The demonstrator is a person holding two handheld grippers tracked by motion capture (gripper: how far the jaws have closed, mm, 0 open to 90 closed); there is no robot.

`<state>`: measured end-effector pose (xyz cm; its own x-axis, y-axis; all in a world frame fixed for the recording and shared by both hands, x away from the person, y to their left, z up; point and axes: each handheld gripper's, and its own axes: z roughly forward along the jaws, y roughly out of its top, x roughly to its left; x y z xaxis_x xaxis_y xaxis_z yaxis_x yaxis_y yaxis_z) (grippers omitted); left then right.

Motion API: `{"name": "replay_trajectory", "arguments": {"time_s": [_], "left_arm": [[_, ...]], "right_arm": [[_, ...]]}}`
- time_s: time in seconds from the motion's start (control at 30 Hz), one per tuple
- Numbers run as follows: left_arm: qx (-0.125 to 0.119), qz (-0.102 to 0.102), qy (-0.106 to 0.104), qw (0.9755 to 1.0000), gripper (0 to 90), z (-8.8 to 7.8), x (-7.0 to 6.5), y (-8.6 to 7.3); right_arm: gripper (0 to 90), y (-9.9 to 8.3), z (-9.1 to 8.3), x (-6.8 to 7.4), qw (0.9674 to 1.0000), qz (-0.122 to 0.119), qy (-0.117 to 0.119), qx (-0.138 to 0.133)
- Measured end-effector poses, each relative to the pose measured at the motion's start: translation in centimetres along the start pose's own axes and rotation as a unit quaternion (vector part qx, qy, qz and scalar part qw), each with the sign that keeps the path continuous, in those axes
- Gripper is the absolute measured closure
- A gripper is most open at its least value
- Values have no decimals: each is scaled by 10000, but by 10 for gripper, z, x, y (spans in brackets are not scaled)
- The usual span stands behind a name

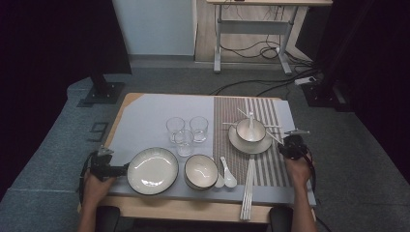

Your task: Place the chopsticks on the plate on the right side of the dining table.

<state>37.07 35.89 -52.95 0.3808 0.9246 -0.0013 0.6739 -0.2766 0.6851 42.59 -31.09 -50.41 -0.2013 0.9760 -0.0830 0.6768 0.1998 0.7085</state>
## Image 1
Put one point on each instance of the light grey table sheet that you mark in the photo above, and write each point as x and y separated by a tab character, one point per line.
151	109

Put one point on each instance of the black curtain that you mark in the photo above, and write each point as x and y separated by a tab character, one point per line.
38	48
380	64

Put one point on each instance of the brown striped placemat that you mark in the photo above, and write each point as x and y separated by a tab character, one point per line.
225	154

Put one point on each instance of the black chair armrest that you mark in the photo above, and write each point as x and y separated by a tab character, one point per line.
108	220
280	220

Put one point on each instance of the wooden table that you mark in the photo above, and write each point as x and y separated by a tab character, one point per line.
180	211

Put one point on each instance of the white plate with black rim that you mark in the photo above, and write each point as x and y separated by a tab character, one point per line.
248	148
151	169

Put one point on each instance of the person's right hand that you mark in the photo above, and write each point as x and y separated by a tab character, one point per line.
299	172

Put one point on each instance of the pale blue partition panel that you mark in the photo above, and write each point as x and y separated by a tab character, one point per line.
154	25

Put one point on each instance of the clear glass tumbler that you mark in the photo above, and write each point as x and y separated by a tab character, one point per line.
175	127
199	129

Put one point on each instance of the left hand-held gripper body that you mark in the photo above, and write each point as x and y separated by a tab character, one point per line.
100	167

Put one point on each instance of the white bowl with black rim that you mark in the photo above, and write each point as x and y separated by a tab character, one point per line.
199	189
201	170
259	133

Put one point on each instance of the white power strip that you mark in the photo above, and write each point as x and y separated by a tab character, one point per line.
304	80

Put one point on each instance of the black stand with base plate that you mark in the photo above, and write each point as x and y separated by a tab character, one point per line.
322	96
103	93

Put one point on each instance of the dark floor outlet frame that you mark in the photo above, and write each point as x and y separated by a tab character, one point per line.
93	127

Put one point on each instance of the bundle of white chopsticks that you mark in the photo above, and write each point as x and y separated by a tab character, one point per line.
247	199

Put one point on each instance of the person's left hand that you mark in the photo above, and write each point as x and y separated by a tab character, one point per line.
93	193

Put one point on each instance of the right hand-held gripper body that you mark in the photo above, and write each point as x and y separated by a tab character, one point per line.
296	146

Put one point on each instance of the standing desk with grey legs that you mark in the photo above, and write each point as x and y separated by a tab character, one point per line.
254	27

